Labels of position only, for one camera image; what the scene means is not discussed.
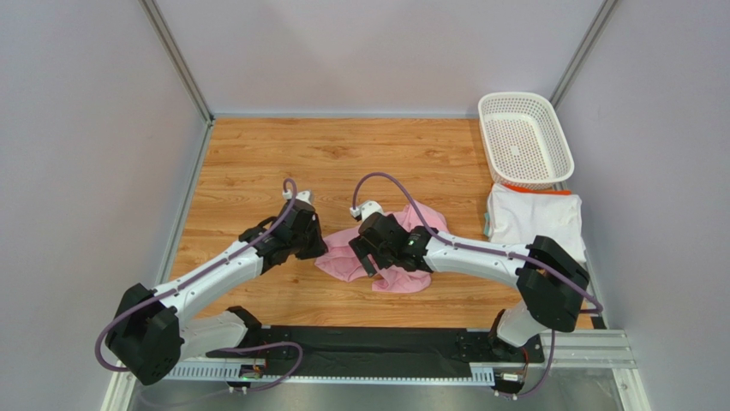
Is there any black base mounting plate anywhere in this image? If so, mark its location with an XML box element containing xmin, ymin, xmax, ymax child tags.
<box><xmin>205</xmin><ymin>325</ymin><xmax>546</xmax><ymax>379</ymax></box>

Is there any aluminium corner post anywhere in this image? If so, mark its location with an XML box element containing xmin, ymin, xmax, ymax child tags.
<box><xmin>139</xmin><ymin>0</ymin><xmax>215</xmax><ymax>127</ymax></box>
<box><xmin>549</xmin><ymin>0</ymin><xmax>621</xmax><ymax>110</ymax></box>

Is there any right aluminium corner post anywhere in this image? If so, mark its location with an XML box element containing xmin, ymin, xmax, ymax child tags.
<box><xmin>549</xmin><ymin>0</ymin><xmax>621</xmax><ymax>110</ymax></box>

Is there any folded orange t shirt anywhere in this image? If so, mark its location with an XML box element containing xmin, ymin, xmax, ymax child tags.
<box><xmin>502</xmin><ymin>184</ymin><xmax>572</xmax><ymax>196</ymax></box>

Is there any aluminium frame rail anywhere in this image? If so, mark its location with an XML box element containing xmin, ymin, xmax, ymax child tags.
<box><xmin>102</xmin><ymin>330</ymin><xmax>649</xmax><ymax>410</ymax></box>

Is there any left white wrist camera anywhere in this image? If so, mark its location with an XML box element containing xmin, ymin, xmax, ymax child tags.
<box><xmin>282</xmin><ymin>189</ymin><xmax>314</xmax><ymax>206</ymax></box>

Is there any pink t shirt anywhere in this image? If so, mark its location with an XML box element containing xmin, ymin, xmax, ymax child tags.
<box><xmin>314</xmin><ymin>202</ymin><xmax>448</xmax><ymax>294</ymax></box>

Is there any left aluminium corner post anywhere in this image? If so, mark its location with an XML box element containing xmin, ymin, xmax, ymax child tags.
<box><xmin>139</xmin><ymin>0</ymin><xmax>215</xmax><ymax>127</ymax></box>

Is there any folded white t shirt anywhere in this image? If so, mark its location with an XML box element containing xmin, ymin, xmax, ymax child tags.
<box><xmin>486</xmin><ymin>184</ymin><xmax>587</xmax><ymax>265</ymax></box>

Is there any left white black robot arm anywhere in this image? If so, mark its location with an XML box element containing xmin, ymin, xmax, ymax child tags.
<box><xmin>95</xmin><ymin>190</ymin><xmax>327</xmax><ymax>385</ymax></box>

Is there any white perforated plastic basket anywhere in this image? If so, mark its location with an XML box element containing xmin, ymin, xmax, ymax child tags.
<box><xmin>477</xmin><ymin>92</ymin><xmax>575</xmax><ymax>189</ymax></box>

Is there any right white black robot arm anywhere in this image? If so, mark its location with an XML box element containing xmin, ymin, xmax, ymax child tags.
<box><xmin>349</xmin><ymin>212</ymin><xmax>589</xmax><ymax>348</ymax></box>

